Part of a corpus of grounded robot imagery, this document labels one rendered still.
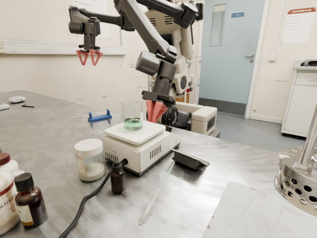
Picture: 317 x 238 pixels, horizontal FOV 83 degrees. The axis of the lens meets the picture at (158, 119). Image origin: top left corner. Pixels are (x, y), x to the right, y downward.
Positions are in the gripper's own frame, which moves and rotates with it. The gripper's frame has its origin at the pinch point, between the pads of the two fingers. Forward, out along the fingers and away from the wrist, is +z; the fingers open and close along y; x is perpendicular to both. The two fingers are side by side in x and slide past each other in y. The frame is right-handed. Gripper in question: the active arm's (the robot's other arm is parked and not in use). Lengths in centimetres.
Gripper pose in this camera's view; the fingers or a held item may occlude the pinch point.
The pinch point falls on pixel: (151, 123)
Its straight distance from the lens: 56.6
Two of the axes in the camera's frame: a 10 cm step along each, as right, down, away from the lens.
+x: 3.0, 1.9, 9.4
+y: 9.1, 2.3, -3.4
